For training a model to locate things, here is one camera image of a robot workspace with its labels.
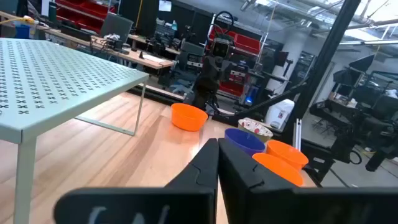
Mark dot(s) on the long wooden workbench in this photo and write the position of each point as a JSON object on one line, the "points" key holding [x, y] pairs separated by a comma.
{"points": [[155, 62]]}

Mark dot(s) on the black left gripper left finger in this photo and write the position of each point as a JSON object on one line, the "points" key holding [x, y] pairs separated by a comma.
{"points": [[192, 199]]}

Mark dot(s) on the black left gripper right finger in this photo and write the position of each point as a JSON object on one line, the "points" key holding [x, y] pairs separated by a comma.
{"points": [[248, 193]]}

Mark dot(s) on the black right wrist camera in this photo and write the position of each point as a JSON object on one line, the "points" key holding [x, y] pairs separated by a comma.
{"points": [[222, 48]]}

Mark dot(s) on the white plastic canister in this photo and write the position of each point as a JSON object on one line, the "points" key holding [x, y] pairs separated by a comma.
{"points": [[280, 113]]}

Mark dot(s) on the blue plastic bin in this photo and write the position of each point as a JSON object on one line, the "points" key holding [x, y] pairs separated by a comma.
{"points": [[22, 31]]}

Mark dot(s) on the white floral patterned bowl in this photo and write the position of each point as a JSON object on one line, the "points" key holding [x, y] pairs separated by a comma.
{"points": [[253, 126]]}

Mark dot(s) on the blue plastic mini bowl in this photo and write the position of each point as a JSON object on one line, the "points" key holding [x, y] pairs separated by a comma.
{"points": [[245, 143]]}

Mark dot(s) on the orange plastic mini bowl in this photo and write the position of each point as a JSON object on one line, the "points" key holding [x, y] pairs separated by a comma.
{"points": [[287, 154], [186, 119], [280, 169]]}

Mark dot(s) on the white table in background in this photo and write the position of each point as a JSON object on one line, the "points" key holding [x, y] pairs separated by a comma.
{"points": [[46, 77]]}

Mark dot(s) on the red storage bin rack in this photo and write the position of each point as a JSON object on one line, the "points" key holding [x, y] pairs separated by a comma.
{"points": [[247, 43], [90, 9]]}

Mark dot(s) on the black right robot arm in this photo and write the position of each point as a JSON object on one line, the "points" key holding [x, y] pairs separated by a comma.
{"points": [[203, 93]]}

